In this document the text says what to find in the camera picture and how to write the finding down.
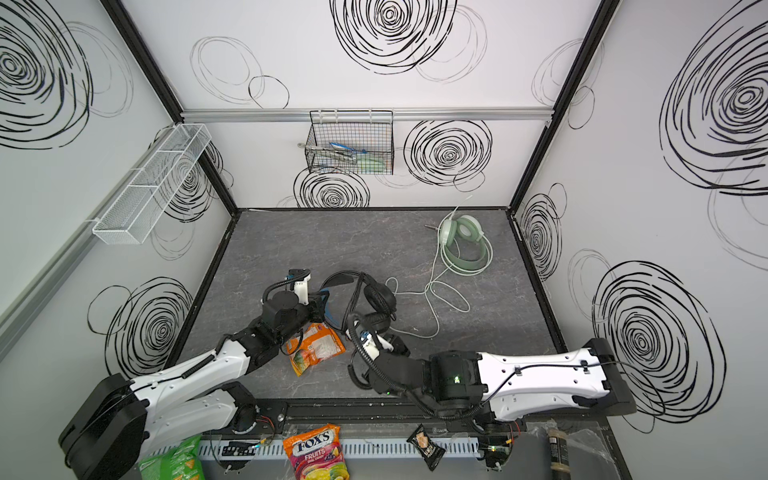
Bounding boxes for black wire wall basket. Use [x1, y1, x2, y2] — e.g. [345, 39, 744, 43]
[303, 109, 395, 175]

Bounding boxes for white slotted cable duct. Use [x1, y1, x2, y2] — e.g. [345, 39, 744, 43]
[197, 436, 481, 462]

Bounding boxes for black gaming headphones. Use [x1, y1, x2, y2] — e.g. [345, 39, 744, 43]
[316, 271, 398, 337]

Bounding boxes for white mesh wall shelf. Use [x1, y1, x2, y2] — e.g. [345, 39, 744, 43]
[92, 124, 212, 245]

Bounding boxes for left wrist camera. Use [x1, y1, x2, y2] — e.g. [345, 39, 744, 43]
[286, 269, 311, 305]

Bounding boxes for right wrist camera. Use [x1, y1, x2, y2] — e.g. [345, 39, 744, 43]
[360, 331, 386, 360]

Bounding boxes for Fox's fruits candy bag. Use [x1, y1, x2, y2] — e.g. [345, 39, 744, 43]
[282, 424, 350, 480]

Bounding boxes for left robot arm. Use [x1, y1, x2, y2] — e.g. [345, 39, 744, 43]
[58, 278, 329, 479]

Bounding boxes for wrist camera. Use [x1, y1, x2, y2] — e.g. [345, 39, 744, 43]
[286, 269, 311, 305]
[360, 331, 386, 360]

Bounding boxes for mint green headphones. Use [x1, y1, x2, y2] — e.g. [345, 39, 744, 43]
[437, 213, 494, 276]

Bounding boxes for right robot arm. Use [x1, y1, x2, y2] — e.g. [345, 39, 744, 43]
[346, 315, 637, 422]

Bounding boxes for mint green headphone cable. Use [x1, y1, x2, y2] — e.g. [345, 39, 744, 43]
[383, 206, 495, 340]

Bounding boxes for blue tool in basket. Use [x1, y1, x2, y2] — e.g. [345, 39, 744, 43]
[329, 142, 359, 156]

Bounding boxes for green snack bag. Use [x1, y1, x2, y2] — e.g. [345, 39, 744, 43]
[138, 435, 205, 480]

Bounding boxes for green brush in basket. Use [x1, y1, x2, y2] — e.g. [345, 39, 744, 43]
[298, 143, 391, 173]

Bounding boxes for orange snack bag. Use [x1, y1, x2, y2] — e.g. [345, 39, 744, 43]
[283, 323, 346, 376]

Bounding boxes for small dark snack packet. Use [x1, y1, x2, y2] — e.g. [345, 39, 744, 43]
[406, 424, 446, 471]

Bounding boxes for dark cylindrical roll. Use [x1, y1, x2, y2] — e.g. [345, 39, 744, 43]
[547, 429, 571, 480]

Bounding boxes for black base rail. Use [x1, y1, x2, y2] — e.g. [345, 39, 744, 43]
[197, 397, 601, 436]

